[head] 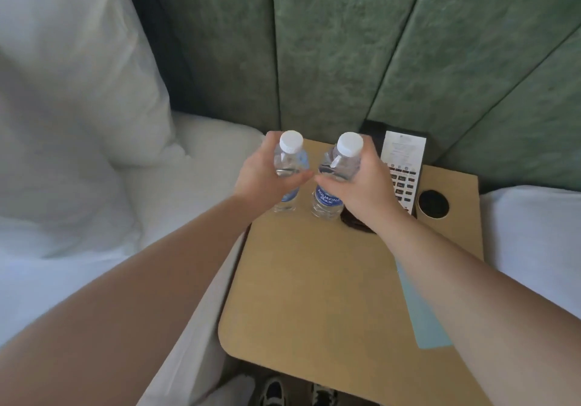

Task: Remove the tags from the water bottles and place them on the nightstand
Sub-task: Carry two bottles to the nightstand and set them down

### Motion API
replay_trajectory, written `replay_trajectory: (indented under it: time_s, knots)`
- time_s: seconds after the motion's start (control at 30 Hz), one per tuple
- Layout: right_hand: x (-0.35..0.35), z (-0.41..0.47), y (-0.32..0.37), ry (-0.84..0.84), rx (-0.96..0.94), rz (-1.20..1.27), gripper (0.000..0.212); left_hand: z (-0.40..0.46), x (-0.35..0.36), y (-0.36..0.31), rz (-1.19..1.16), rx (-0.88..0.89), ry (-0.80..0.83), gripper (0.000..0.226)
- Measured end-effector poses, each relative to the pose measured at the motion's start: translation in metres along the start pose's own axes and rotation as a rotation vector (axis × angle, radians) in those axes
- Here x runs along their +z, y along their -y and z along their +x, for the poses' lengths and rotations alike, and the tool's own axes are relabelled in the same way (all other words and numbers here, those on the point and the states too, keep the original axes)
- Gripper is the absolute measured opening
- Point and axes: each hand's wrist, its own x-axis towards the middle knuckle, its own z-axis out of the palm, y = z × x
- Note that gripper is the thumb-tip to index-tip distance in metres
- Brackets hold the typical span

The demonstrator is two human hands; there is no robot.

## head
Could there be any person's shoe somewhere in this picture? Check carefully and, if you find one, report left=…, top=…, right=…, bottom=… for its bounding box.
left=311, top=383, right=339, bottom=406
left=259, top=376, right=287, bottom=406

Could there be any person's left hand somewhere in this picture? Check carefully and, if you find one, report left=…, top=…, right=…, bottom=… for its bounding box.
left=232, top=130, right=315, bottom=227

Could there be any green padded headboard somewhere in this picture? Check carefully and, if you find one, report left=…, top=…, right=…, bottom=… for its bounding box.
left=122, top=0, right=581, bottom=193

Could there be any person's left forearm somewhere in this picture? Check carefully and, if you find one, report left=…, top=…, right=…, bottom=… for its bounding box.
left=0, top=195, right=255, bottom=406

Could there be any black desk telephone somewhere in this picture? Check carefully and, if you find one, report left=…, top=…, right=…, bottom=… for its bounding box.
left=361, top=120, right=430, bottom=217

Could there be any person's right hand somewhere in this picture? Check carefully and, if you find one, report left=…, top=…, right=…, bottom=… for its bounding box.
left=314, top=134, right=409, bottom=235

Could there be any white pillow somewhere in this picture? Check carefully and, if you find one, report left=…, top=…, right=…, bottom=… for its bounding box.
left=0, top=0, right=188, bottom=259

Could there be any light blue paper card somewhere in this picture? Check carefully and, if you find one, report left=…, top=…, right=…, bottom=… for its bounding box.
left=396, top=263, right=455, bottom=350

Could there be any person's right shoe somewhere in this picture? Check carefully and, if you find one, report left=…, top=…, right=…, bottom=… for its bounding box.
left=311, top=383, right=339, bottom=406

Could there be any person's right forearm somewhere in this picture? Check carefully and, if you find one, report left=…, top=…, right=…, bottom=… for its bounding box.
left=376, top=210, right=581, bottom=406

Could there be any clear water bottle white cap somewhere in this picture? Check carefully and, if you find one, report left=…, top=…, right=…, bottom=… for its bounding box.
left=311, top=132, right=364, bottom=220
left=271, top=130, right=311, bottom=213

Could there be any person's left shoe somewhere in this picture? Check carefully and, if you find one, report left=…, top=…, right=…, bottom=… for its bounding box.
left=259, top=376, right=287, bottom=406

